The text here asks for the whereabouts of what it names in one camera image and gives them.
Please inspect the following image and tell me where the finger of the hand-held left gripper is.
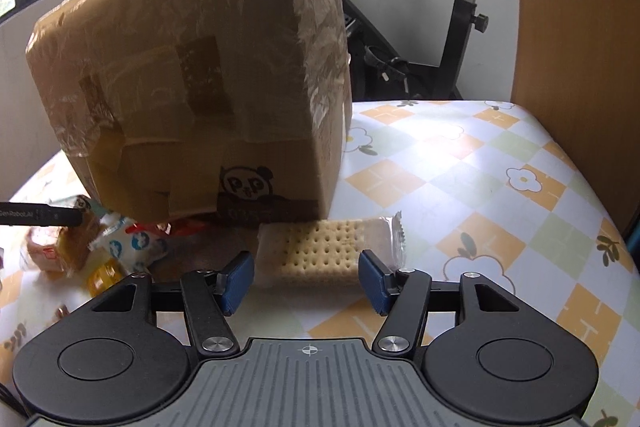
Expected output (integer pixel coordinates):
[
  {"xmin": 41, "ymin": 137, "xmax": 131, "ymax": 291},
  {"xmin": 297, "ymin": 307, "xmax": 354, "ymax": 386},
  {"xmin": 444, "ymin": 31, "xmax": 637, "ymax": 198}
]
[{"xmin": 43, "ymin": 205, "xmax": 84, "ymax": 229}]

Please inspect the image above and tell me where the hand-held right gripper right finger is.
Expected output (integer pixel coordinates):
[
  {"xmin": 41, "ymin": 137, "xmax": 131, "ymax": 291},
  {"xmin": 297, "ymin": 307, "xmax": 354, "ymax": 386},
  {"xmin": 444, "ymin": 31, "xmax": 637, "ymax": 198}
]
[{"xmin": 359, "ymin": 250, "xmax": 523, "ymax": 354}]

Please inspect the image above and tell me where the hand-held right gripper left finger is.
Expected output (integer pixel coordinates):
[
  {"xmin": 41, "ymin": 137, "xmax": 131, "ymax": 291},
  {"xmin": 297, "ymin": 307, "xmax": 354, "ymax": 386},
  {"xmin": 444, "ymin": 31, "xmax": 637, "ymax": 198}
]
[{"xmin": 90, "ymin": 251, "xmax": 253, "ymax": 356}]

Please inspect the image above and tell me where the brown bun packet red label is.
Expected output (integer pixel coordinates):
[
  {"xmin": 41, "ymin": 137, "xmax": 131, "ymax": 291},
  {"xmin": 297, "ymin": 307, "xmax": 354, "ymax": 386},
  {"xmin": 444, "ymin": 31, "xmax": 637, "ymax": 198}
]
[{"xmin": 27, "ymin": 209, "xmax": 101, "ymax": 278}]

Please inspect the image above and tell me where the clear cracker packet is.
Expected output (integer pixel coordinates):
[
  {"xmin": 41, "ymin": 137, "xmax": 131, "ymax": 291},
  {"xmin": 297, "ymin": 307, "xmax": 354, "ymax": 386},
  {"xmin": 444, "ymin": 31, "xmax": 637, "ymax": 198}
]
[{"xmin": 256, "ymin": 211, "xmax": 407, "ymax": 290}]

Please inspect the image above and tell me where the red snack packet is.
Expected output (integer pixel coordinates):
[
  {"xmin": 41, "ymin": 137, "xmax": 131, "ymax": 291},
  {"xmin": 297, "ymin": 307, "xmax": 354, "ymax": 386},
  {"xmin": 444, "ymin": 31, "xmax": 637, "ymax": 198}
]
[{"xmin": 155, "ymin": 216, "xmax": 213, "ymax": 239}]

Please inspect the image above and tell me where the yellow snack packet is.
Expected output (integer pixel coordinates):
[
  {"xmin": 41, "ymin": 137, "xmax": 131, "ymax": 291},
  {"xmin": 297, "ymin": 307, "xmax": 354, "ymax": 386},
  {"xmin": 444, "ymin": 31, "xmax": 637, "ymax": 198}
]
[{"xmin": 87, "ymin": 257, "xmax": 126, "ymax": 298}]

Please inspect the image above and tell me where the blue white snack packet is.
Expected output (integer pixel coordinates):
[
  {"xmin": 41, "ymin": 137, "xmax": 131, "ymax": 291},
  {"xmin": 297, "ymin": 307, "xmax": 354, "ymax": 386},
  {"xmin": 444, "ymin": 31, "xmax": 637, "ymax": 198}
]
[{"xmin": 89, "ymin": 212, "xmax": 168, "ymax": 270}]

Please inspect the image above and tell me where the brown cardboard box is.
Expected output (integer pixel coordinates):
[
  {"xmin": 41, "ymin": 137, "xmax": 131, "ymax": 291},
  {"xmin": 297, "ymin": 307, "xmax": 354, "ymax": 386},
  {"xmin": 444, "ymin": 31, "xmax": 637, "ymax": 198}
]
[{"xmin": 26, "ymin": 0, "xmax": 353, "ymax": 222}]

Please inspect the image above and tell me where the clear plastic box liner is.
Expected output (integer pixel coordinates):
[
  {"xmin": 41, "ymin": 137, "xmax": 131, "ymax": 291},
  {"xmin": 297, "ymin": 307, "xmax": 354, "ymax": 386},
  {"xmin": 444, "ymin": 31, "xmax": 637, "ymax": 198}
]
[{"xmin": 282, "ymin": 0, "xmax": 353, "ymax": 138}]

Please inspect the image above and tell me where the floral checked tablecloth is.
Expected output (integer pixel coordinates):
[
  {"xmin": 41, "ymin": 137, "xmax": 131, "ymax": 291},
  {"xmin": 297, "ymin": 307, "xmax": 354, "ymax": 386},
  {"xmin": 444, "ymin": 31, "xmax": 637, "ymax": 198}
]
[{"xmin": 0, "ymin": 99, "xmax": 640, "ymax": 427}]

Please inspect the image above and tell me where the black exercise bike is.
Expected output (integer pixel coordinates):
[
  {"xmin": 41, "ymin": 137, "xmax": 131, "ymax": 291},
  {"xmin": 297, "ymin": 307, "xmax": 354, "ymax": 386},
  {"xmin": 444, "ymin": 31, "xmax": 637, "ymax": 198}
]
[{"xmin": 280, "ymin": 0, "xmax": 521, "ymax": 102}]

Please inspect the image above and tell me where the wooden cabinet panel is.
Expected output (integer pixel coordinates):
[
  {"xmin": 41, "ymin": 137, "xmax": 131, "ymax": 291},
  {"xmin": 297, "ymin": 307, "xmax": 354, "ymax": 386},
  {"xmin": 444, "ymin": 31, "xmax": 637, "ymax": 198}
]
[{"xmin": 510, "ymin": 0, "xmax": 640, "ymax": 238}]

